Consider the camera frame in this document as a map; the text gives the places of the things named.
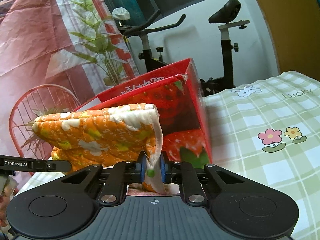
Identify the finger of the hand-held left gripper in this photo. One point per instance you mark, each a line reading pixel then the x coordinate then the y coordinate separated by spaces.
pixel 55 165

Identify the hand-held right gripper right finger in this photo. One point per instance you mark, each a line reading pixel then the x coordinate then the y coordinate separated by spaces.
pixel 162 168

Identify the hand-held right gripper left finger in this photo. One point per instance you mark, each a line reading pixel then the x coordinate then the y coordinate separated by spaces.
pixel 141 167

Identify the orange floral quilted cloth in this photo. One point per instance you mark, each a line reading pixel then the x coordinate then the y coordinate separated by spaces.
pixel 100 135

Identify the red cardboard box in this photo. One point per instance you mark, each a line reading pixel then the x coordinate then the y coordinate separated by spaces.
pixel 180 100

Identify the person's left hand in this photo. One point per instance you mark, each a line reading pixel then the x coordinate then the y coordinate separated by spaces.
pixel 3 210

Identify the green checked tablecloth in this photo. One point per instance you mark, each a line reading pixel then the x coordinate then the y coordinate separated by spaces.
pixel 250 155

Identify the red printed backdrop cloth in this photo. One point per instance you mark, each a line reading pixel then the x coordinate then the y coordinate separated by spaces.
pixel 37 42

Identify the black exercise bike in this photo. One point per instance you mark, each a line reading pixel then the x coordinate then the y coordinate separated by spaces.
pixel 226 45

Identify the orange wooden door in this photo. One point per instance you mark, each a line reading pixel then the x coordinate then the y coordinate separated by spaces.
pixel 287 17

